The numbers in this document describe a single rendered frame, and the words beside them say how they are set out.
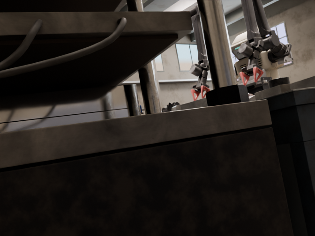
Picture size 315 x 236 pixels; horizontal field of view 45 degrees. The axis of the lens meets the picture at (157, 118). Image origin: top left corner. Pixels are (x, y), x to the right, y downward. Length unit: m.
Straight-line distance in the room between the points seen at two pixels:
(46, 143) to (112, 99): 0.67
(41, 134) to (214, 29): 0.48
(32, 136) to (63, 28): 0.27
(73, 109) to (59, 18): 0.49
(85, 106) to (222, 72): 0.56
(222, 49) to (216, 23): 0.07
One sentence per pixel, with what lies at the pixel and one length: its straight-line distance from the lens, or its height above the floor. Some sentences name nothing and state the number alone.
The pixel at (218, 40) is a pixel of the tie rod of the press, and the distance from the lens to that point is 0.93.
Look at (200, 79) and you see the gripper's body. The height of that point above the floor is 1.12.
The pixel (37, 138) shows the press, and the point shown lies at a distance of 0.70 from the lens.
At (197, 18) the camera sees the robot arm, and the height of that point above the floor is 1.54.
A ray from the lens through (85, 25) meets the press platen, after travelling 0.87.
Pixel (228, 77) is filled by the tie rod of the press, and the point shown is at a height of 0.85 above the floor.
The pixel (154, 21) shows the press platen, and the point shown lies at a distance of 0.93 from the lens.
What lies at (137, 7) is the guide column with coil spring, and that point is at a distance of 1.34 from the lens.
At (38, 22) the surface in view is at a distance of 0.80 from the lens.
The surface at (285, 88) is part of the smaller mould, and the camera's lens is 1.46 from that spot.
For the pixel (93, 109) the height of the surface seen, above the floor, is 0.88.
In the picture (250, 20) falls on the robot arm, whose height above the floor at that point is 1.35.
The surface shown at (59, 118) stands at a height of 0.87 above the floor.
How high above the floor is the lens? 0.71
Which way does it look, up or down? 5 degrees up
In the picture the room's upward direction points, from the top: 10 degrees counter-clockwise
